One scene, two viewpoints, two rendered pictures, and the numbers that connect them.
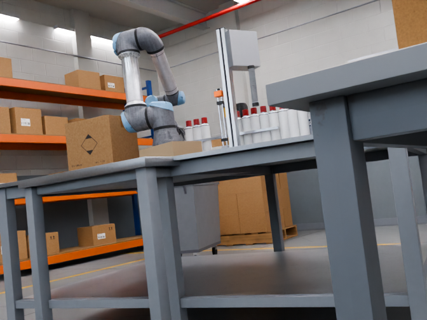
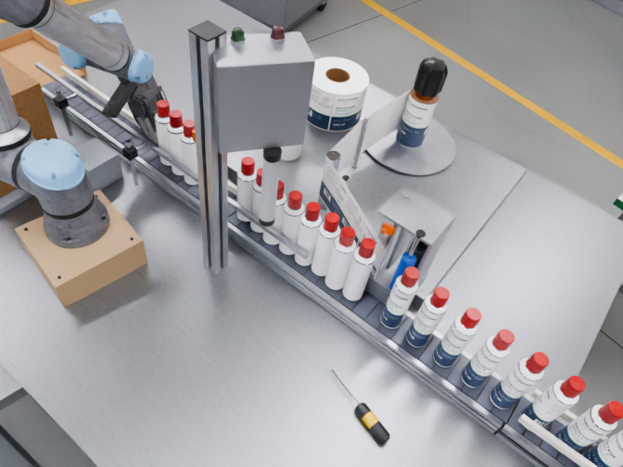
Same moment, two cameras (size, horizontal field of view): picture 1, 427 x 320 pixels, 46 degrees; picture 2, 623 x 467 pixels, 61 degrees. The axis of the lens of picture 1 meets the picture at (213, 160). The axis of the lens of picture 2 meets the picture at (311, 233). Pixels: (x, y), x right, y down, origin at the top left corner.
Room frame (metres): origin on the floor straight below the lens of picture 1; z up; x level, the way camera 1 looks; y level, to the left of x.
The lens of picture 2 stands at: (1.80, -0.40, 1.97)
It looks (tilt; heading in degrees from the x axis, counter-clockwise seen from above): 50 degrees down; 4
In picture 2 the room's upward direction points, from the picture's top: 11 degrees clockwise
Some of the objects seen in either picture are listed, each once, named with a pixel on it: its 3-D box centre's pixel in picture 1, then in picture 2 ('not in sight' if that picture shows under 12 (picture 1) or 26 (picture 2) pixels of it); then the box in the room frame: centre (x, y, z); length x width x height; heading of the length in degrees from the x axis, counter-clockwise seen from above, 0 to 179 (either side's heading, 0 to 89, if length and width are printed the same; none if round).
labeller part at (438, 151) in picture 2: not in sight; (408, 141); (3.18, -0.56, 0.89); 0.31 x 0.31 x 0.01
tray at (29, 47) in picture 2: not in sight; (24, 65); (3.15, 0.75, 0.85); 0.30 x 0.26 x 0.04; 64
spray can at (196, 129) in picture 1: (197, 136); (178, 143); (2.82, 0.07, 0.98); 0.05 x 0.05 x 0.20
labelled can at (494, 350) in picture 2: not in sight; (488, 358); (2.40, -0.78, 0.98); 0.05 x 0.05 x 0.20
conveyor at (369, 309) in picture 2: not in sight; (241, 219); (2.71, -0.14, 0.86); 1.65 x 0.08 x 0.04; 64
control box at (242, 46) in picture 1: (239, 51); (258, 93); (2.59, -0.20, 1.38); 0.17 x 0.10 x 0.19; 119
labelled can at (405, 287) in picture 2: not in sight; (400, 297); (2.50, -0.58, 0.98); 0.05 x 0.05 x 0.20
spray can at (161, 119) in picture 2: (190, 138); (166, 133); (2.85, 0.12, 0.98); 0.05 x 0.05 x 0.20
